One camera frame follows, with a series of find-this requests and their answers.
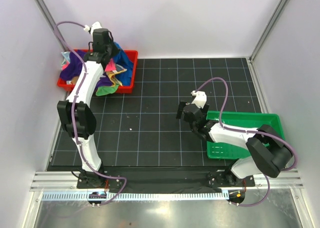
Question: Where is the aluminium frame post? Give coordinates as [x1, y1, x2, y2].
[249, 0, 290, 63]
[34, 0, 69, 51]

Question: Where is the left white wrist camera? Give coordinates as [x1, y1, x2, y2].
[84, 21, 102, 34]

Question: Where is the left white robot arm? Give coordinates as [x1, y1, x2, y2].
[57, 22, 119, 188]

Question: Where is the purple cable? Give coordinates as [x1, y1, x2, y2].
[54, 21, 128, 206]
[194, 77, 299, 207]

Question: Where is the purple towel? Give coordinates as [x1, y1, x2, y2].
[59, 50, 85, 81]

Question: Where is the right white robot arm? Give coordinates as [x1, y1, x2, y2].
[176, 101, 294, 186]

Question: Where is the right aluminium frame post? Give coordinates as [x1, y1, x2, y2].
[249, 0, 290, 63]

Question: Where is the green plastic bin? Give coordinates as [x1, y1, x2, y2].
[206, 112, 285, 160]

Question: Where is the blue towel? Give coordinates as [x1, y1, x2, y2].
[114, 49, 134, 86]

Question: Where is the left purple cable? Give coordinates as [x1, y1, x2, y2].
[54, 21, 128, 206]

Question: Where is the green towel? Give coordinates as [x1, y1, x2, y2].
[95, 85, 119, 97]

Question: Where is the yellow patterned towel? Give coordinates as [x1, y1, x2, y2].
[104, 68, 127, 87]

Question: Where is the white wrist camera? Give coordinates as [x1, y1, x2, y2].
[191, 90, 207, 109]
[84, 21, 102, 34]

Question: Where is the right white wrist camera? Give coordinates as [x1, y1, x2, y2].
[191, 90, 207, 109]

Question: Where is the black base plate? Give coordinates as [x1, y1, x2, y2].
[73, 166, 255, 194]

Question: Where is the aluminium front rail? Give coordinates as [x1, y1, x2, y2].
[29, 169, 304, 192]

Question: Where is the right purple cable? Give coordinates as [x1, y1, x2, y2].
[194, 77, 299, 207]

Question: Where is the perforated cable duct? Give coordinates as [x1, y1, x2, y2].
[42, 190, 229, 202]

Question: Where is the pink towel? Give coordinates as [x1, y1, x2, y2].
[104, 59, 117, 72]

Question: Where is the pastel patterned towel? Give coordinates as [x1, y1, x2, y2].
[61, 51, 77, 71]

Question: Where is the red plastic bin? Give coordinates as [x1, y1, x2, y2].
[56, 50, 138, 94]

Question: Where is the left aluminium frame post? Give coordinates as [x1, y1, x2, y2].
[34, 0, 69, 51]

